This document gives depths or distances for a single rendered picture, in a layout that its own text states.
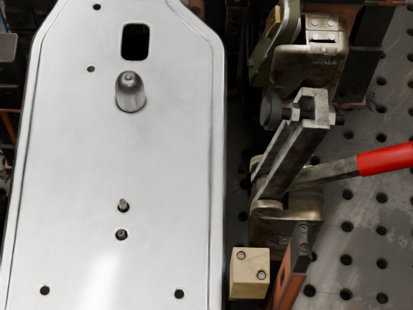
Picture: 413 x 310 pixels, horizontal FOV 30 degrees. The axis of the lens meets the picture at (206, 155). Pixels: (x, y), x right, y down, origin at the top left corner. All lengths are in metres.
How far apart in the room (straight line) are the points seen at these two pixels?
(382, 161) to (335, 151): 0.49
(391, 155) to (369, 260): 0.45
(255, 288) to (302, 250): 0.15
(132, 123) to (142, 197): 0.09
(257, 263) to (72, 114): 0.27
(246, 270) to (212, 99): 0.22
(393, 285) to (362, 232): 0.09
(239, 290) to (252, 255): 0.04
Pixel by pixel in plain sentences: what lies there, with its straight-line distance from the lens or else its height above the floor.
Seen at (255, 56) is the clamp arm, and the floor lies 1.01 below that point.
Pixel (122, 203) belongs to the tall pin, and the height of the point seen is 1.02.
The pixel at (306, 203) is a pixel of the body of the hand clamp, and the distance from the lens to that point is 0.74.
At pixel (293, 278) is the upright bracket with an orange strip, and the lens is 0.62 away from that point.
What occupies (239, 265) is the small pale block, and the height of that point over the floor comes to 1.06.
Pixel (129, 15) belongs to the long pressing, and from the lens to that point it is 0.91.
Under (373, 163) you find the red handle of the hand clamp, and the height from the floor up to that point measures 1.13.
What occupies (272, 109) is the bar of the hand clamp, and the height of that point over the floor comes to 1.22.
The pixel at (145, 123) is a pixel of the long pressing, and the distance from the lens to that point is 0.83.
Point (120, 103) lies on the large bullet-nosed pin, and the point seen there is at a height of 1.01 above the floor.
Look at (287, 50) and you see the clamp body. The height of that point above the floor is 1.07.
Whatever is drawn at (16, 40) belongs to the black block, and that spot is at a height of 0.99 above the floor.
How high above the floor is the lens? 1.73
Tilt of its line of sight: 64 degrees down
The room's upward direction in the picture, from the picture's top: 3 degrees clockwise
